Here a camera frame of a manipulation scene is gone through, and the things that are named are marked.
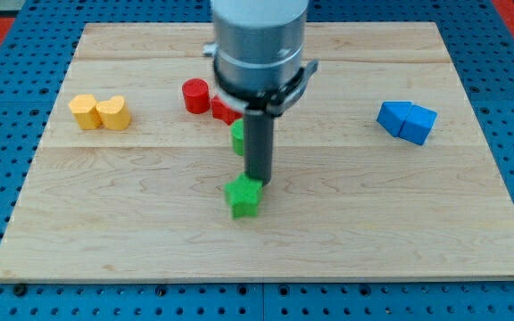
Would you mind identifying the wooden board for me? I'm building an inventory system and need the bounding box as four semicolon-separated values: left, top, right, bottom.
0;22;514;284

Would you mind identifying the green star block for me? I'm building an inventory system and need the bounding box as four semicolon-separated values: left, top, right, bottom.
224;173;262;219

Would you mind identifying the yellow heart block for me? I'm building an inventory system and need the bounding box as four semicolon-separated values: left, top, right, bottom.
96;95;132;131

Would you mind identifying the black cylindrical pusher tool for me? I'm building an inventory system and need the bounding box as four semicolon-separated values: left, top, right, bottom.
243;110;274;185

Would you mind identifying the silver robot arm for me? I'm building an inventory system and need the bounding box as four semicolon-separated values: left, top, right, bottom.
204;0;319;117

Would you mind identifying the red cylinder block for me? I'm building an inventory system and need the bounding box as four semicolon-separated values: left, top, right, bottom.
182;78;211;114

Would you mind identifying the yellow pentagon block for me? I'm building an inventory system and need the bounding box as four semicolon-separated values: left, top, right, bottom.
68;94;102;130

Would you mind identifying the blue pentagon block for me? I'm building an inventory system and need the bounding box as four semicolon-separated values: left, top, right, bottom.
377;101;412;137

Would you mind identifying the green circle block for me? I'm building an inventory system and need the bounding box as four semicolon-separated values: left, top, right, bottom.
230;119;245;156

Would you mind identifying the red star block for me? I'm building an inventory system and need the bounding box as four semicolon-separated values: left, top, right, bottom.
210;95;243;126

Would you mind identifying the blue cube block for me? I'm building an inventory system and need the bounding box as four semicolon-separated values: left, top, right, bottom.
399;104;437;145

